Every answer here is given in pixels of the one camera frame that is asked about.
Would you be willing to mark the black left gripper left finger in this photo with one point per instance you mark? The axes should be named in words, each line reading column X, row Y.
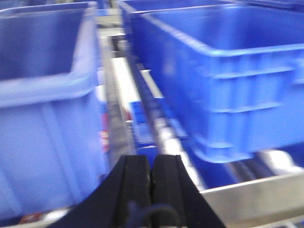
column 107, row 206

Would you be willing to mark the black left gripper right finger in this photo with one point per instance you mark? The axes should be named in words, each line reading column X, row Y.
column 172, row 185

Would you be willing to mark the large blue bin right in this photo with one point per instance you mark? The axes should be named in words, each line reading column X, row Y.
column 50, row 118

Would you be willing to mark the metal roller shelf rack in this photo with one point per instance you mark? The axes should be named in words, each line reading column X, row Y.
column 266, row 191

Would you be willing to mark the large blue crate left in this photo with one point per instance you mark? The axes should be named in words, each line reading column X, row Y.
column 232, row 71

